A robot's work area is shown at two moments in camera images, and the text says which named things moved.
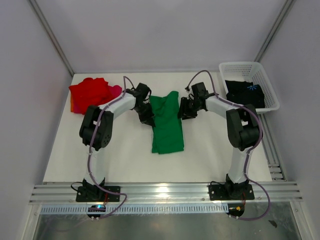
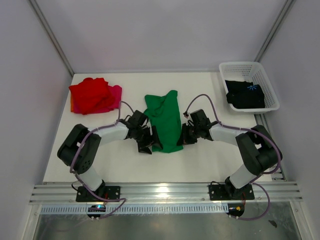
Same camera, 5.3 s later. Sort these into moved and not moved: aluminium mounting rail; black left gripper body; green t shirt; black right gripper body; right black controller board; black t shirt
Moved: black right gripper body; black left gripper body
Not moved: right black controller board; green t shirt; black t shirt; aluminium mounting rail
